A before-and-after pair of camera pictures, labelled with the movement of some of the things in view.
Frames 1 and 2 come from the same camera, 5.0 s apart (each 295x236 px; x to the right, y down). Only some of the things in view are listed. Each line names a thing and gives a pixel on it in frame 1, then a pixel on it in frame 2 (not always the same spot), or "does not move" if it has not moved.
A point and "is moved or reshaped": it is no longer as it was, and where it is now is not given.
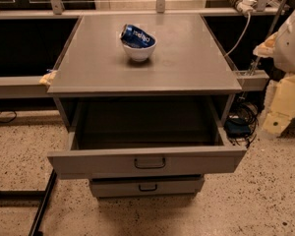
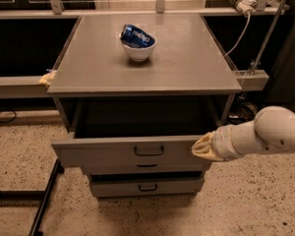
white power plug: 247,5 does not move
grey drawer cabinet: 145,129 does not move
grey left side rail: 19,88 does not move
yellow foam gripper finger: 266,48 -> 203,147
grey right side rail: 252,80 does not move
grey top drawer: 144,138 is moved or reshaped
